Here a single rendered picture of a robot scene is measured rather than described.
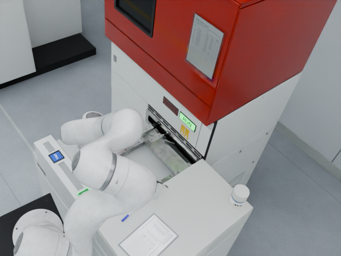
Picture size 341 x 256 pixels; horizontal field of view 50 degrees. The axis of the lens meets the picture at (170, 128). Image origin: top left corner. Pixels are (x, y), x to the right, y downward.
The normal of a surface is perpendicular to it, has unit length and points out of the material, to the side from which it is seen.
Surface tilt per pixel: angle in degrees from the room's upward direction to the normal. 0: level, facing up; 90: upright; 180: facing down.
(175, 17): 90
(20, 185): 0
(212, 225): 0
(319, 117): 90
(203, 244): 0
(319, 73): 90
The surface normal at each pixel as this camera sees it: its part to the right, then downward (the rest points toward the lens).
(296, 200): 0.12, -0.67
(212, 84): -0.76, 0.42
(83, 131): -0.25, 0.00
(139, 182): 0.50, -0.08
